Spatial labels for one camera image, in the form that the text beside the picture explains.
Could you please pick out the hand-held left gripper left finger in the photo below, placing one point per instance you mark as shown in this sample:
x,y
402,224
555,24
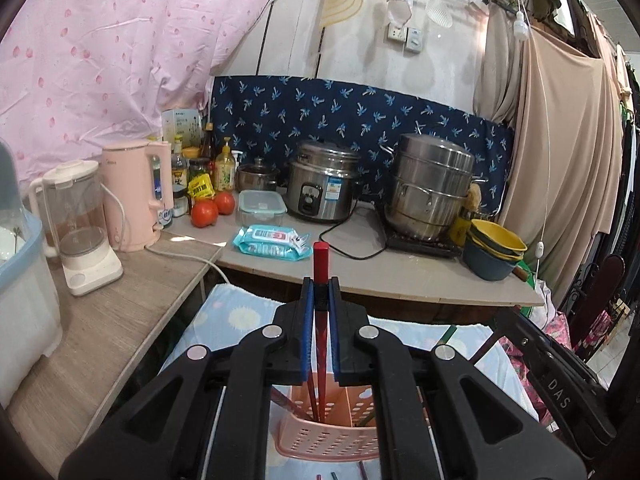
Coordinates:
x,y
306,335

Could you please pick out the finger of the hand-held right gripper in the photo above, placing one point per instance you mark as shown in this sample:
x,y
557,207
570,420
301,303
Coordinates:
x,y
565,390

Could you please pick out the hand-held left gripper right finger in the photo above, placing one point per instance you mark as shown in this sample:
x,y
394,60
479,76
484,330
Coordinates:
x,y
335,335

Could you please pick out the pink perforated utensil holder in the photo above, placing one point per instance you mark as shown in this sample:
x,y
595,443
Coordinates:
x,y
325,440

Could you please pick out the green chopstick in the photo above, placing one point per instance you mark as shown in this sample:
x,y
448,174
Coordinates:
x,y
450,334

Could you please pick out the blue patterned tablecloth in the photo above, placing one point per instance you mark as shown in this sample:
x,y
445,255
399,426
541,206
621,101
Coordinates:
x,y
240,310

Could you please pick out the blue wet wipes pack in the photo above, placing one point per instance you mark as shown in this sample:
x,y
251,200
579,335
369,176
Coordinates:
x,y
267,242

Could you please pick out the black induction cooktop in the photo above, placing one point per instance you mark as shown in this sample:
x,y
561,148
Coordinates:
x,y
425,249

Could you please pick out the green plastic basin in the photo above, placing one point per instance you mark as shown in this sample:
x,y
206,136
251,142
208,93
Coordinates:
x,y
526,266

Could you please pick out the glass container teal lid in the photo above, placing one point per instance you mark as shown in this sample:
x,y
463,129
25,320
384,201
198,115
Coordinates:
x,y
260,207

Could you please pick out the steel rice cooker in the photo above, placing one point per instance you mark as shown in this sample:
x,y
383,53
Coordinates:
x,y
322,185

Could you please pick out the stack of yellow blue bowls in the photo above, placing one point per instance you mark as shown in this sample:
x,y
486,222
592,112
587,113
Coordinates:
x,y
492,255

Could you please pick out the red tomato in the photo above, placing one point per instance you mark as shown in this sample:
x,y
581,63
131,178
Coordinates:
x,y
226,202
205,212

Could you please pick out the small steel lidded pot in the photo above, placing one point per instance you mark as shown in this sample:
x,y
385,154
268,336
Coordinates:
x,y
257,175

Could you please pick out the steel steamer pot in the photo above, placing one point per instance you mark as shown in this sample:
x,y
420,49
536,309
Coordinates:
x,y
430,185

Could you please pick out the wood grain side counter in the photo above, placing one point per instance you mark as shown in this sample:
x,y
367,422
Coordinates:
x,y
125,320

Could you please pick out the yellow label jar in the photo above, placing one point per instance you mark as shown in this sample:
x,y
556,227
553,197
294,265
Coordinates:
x,y
200,182

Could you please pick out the tan loofah scrubber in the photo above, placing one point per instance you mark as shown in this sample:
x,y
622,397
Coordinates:
x,y
474,195

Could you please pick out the clear glass bottle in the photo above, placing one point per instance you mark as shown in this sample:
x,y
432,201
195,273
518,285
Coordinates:
x,y
179,170

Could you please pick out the dark sauce bottle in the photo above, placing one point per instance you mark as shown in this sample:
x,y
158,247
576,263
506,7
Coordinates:
x,y
208,142

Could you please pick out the pink electric kettle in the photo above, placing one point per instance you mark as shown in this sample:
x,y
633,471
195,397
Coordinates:
x,y
130,195

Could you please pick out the navy floral cloth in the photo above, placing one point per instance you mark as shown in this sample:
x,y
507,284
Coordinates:
x,y
325,110

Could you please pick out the white blender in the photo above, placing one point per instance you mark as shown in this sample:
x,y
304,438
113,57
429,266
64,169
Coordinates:
x,y
85,240

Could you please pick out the white carton box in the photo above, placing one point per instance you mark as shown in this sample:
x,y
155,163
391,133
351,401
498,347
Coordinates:
x,y
180,125

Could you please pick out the beige curtain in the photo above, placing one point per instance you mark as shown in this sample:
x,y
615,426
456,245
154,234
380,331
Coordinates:
x,y
560,135

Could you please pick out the blue white dish drainer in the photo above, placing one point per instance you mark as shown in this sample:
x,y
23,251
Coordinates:
x,y
25,310

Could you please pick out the pink dotted curtain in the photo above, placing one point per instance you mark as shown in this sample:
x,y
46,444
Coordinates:
x,y
125,50

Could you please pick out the white slotted ladle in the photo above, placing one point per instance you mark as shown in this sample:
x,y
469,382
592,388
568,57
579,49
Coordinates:
x,y
440,10

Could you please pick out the white light bulb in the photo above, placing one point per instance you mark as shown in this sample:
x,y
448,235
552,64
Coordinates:
x,y
521,25

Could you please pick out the black metal frame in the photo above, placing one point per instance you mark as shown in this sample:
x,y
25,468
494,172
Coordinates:
x,y
612,270

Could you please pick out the white wall switch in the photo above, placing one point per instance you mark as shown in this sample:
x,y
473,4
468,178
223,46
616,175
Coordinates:
x,y
415,40

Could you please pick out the white wall socket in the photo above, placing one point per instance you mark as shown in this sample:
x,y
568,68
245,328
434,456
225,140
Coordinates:
x,y
396,33

